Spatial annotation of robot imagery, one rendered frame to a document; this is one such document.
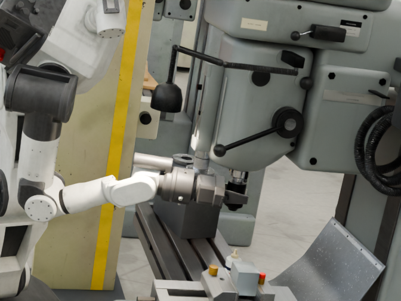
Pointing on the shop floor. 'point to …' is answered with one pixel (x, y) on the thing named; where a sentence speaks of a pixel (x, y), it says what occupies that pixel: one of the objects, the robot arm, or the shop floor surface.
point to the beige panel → (97, 171)
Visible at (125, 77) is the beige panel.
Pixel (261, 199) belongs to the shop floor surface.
